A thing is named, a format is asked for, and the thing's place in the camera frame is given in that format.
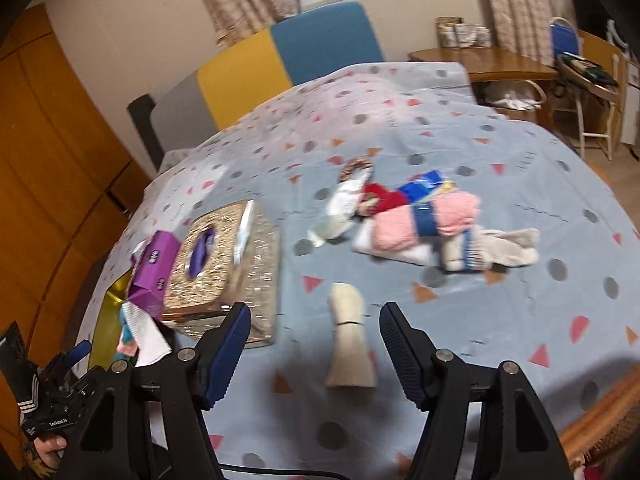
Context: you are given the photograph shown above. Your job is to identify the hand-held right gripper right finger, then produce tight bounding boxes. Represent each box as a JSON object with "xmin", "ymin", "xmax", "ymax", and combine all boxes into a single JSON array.
[{"xmin": 378, "ymin": 301, "xmax": 573, "ymax": 480}]

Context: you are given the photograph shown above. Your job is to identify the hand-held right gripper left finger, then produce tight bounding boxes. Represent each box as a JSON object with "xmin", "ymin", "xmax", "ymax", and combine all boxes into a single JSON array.
[{"xmin": 60, "ymin": 301, "xmax": 252, "ymax": 480}]

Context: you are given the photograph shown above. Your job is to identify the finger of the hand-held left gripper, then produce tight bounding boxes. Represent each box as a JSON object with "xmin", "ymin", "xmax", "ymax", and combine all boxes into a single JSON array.
[{"xmin": 37, "ymin": 340, "xmax": 93, "ymax": 377}]

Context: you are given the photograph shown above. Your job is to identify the beige sock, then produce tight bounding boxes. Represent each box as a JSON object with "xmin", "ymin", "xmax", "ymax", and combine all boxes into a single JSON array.
[{"xmin": 325, "ymin": 282, "xmax": 377, "ymax": 389}]

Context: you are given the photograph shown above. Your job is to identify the ornate silver tissue box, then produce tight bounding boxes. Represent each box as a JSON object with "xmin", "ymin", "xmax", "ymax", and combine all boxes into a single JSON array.
[{"xmin": 161, "ymin": 199, "xmax": 281, "ymax": 348}]

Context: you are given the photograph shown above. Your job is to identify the blue tissue packet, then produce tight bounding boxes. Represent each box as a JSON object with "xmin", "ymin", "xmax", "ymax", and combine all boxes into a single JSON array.
[{"xmin": 397, "ymin": 170, "xmax": 458, "ymax": 204}]

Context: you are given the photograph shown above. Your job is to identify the person's left forearm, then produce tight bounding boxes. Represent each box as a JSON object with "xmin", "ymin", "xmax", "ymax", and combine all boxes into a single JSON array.
[{"xmin": 0, "ymin": 321, "xmax": 41, "ymax": 428}]

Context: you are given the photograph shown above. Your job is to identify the person's left hand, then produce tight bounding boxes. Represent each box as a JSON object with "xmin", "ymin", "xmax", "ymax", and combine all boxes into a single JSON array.
[{"xmin": 36, "ymin": 434, "xmax": 69, "ymax": 470}]

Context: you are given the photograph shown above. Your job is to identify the gold box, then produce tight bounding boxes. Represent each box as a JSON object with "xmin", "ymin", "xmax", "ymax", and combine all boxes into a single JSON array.
[{"xmin": 90, "ymin": 270, "xmax": 136, "ymax": 371}]

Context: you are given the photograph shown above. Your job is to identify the teal and pink cloth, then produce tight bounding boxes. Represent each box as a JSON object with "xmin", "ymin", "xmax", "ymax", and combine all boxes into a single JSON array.
[{"xmin": 116, "ymin": 322, "xmax": 139, "ymax": 361}]

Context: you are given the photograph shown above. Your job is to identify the white paper tissue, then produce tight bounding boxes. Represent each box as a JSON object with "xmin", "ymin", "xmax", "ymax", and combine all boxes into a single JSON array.
[{"xmin": 119, "ymin": 302, "xmax": 171, "ymax": 366}]

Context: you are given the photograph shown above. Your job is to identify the purple tissue packet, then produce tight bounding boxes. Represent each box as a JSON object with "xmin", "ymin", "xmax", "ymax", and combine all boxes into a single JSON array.
[
  {"xmin": 127, "ymin": 230, "xmax": 182, "ymax": 322},
  {"xmin": 187, "ymin": 227, "xmax": 221, "ymax": 278}
]

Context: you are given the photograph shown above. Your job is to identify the white foam block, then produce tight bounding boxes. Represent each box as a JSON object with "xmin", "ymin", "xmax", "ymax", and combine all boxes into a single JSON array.
[{"xmin": 351, "ymin": 220, "xmax": 436, "ymax": 267}]

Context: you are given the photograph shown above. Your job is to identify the pink knitted sock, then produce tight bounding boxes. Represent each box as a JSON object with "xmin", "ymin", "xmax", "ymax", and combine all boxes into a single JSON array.
[{"xmin": 372, "ymin": 194, "xmax": 482, "ymax": 256}]

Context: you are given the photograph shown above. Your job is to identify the cream sock blue stripe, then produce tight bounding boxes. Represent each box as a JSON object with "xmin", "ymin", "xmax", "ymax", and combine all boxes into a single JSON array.
[{"xmin": 440, "ymin": 227, "xmax": 541, "ymax": 273}]

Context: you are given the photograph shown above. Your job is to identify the red cloth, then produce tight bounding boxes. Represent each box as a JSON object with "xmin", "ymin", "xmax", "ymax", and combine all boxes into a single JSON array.
[{"xmin": 357, "ymin": 183, "xmax": 411, "ymax": 216}]

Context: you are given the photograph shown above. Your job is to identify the orange wooden wardrobe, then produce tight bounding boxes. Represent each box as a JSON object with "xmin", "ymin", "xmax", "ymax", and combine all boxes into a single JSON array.
[{"xmin": 0, "ymin": 2, "xmax": 166, "ymax": 461}]

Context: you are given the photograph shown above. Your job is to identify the patterned bed sheet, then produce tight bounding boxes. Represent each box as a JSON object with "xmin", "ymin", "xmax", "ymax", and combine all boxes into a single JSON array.
[{"xmin": 75, "ymin": 62, "xmax": 640, "ymax": 480}]

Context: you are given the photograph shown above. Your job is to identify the white bag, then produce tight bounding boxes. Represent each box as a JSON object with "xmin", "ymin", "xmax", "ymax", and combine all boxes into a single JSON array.
[{"xmin": 485, "ymin": 82, "xmax": 545, "ymax": 122}]

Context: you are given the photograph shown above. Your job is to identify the wooden table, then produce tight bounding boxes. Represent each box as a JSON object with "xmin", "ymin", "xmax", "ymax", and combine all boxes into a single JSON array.
[{"xmin": 407, "ymin": 46, "xmax": 560, "ymax": 133}]

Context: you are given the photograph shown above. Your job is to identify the multicolour padded headboard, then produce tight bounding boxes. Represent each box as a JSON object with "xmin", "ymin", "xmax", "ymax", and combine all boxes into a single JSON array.
[{"xmin": 127, "ymin": 1, "xmax": 386, "ymax": 173}]

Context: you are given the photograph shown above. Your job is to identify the dark green bag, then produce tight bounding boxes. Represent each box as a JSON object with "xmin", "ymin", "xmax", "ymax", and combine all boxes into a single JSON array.
[{"xmin": 557, "ymin": 52, "xmax": 621, "ymax": 88}]

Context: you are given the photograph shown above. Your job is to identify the brown bead bracelet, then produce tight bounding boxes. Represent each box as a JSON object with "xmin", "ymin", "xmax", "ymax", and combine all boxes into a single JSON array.
[{"xmin": 339, "ymin": 157, "xmax": 373, "ymax": 183}]

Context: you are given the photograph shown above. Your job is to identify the wooden bed frame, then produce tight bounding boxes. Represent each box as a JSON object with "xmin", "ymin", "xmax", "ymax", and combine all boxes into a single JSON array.
[{"xmin": 560, "ymin": 375, "xmax": 640, "ymax": 466}]

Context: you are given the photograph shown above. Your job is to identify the blue chair white frame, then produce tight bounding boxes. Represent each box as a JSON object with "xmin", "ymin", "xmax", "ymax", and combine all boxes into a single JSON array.
[{"xmin": 549, "ymin": 16, "xmax": 628, "ymax": 161}]

